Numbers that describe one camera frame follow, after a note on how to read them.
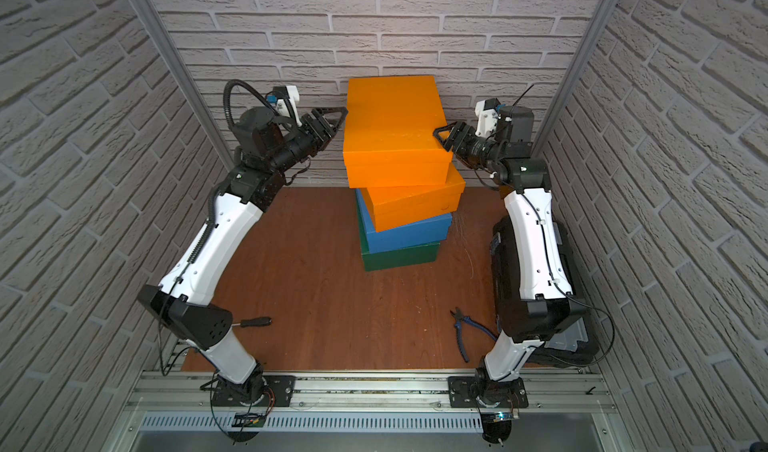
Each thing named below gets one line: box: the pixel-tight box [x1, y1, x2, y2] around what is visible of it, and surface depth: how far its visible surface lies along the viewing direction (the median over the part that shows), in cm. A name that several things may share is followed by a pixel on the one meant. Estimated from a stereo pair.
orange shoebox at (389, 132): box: [343, 76, 453, 189], surface depth 69 cm
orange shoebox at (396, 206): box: [366, 163, 466, 233], surface depth 73 cm
